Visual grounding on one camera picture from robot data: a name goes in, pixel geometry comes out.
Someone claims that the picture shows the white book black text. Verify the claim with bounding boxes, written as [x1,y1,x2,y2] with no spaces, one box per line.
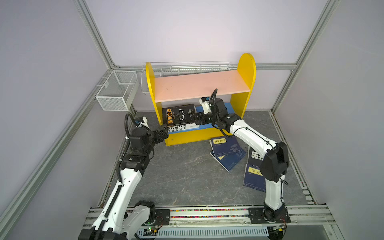
[167,123,200,133]

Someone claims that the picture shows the black book yellow characters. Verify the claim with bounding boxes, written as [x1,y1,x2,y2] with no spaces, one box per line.
[162,104,196,126]

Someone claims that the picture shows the dark book white characters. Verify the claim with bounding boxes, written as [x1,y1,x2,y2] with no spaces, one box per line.
[247,146,263,169]

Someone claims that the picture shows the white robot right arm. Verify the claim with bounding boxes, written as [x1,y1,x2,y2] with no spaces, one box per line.
[198,95,290,223]

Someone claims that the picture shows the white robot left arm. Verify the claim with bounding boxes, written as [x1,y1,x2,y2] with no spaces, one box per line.
[78,125,169,240]

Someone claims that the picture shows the dark blue book top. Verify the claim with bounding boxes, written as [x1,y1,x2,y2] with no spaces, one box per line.
[210,136,243,157]

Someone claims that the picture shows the yellow wooden bookshelf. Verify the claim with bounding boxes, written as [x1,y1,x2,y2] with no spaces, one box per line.
[145,53,257,147]

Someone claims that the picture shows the dark blue book under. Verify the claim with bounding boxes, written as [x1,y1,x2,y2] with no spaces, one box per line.
[210,150,246,172]

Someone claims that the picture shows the white mesh basket box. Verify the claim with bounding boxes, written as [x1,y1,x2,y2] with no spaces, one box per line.
[96,71,139,112]

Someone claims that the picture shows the blue book yellow label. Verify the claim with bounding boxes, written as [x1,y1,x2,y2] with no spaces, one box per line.
[243,164,266,193]

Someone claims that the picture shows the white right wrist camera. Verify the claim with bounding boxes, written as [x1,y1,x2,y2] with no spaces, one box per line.
[199,97,212,115]

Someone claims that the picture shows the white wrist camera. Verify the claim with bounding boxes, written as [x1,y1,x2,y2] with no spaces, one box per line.
[199,97,212,115]
[135,117,149,128]

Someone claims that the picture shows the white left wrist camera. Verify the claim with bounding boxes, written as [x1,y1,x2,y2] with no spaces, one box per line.
[135,117,149,128]

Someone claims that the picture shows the white wire rack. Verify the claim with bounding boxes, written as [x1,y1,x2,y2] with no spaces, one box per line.
[151,62,237,78]

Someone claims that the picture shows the white vented cable duct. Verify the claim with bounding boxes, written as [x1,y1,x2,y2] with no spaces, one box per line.
[137,226,270,240]

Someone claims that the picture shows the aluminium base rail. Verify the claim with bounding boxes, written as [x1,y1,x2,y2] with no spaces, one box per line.
[80,204,337,229]

